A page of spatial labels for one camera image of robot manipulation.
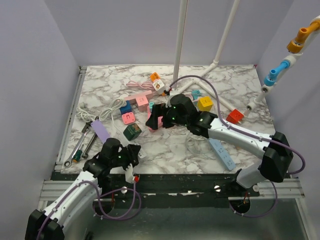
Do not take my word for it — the red cube socket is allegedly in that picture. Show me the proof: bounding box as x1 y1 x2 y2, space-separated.
226 109 245 125

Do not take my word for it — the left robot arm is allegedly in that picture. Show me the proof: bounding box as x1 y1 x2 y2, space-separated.
24 137 141 240

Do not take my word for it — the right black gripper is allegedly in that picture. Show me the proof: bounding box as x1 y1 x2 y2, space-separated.
145 103 189 130

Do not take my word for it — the teal plug adapter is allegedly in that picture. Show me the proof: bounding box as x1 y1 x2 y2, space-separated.
191 89 202 101

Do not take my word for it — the dark green cube socket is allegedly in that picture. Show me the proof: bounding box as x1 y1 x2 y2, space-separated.
123 123 142 141

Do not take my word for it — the pink triangular socket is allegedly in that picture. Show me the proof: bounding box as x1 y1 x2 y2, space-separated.
145 107 160 132

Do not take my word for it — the dark blue cube socket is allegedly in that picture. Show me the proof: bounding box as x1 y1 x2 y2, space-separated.
119 100 132 115

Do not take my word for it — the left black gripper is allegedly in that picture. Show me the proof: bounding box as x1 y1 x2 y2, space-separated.
110 144 141 172

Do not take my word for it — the white cable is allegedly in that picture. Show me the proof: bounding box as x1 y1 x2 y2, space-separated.
98 97 128 133

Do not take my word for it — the light blue power strip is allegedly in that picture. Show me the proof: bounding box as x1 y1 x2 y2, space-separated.
208 138 236 171

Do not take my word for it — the yellow cube socket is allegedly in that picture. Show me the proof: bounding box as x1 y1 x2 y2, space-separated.
197 96 214 112

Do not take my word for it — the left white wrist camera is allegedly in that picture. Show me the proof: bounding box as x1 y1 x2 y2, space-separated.
125 163 140 184

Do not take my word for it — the purple power strip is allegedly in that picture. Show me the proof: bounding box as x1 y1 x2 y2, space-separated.
91 119 110 144

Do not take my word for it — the white PVC pipe stand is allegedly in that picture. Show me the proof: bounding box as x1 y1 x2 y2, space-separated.
170 0 251 118

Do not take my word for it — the pink coiled cable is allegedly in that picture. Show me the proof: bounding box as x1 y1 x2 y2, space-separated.
125 80 154 91

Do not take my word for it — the pink long power strip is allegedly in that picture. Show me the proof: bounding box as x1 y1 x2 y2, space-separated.
124 90 154 112

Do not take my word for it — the silver ratchet wrench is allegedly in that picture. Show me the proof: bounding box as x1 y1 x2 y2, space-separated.
63 121 92 168

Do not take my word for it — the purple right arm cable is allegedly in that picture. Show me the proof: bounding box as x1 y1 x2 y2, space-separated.
168 75 306 175

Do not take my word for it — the orange white cube socket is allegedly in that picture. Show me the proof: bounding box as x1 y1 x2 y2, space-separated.
150 72 166 96

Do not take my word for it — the pink square socket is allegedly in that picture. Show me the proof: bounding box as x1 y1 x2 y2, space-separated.
121 112 136 125

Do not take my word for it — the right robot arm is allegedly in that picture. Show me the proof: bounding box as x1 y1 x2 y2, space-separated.
145 94 293 196

